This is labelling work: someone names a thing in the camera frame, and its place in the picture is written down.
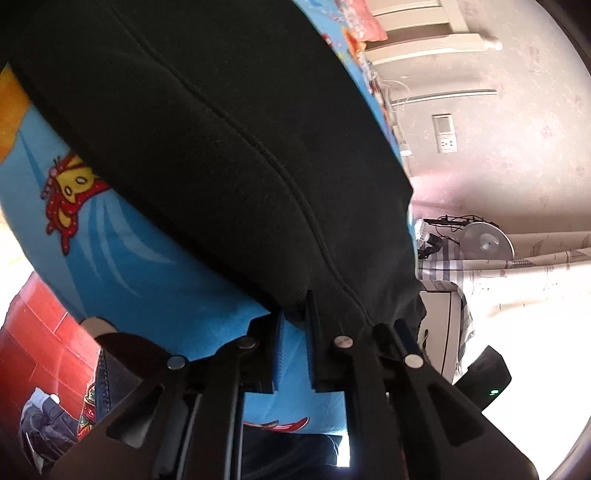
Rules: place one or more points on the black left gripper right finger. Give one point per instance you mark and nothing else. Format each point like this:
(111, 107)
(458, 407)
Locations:
(405, 421)

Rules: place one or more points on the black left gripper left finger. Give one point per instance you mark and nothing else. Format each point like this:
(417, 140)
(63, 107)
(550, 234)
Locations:
(185, 423)

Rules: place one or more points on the black pants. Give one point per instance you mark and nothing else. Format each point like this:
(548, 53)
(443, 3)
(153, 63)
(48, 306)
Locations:
(234, 127)

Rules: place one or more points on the white nightstand cabinet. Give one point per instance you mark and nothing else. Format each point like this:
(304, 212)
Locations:
(440, 331)

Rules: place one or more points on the checkered quilt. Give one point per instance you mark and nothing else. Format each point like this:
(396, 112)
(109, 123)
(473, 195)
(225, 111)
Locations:
(444, 271)

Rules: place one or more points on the silver fan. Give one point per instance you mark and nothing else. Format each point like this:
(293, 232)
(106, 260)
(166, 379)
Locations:
(485, 241)

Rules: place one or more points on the blue cartoon bed sheet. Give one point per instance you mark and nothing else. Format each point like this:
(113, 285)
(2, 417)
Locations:
(120, 266)

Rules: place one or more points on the silver floor lamp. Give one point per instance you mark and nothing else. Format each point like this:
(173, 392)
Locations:
(444, 96)

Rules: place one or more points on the white headboard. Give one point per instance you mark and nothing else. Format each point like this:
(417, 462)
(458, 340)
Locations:
(424, 28)

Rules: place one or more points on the pink floral blanket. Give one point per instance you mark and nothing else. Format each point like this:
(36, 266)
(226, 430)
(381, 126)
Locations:
(361, 21)

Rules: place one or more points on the grey wall socket panel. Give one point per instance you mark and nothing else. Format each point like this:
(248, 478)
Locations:
(445, 133)

